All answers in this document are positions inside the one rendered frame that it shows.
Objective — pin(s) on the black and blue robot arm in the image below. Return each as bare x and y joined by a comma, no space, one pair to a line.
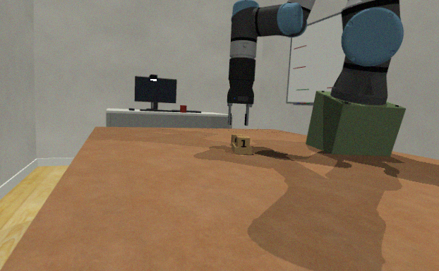
372,34

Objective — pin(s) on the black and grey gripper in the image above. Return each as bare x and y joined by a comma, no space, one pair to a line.
241,75

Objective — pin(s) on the tan open-top tray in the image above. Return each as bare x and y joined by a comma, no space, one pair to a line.
241,150

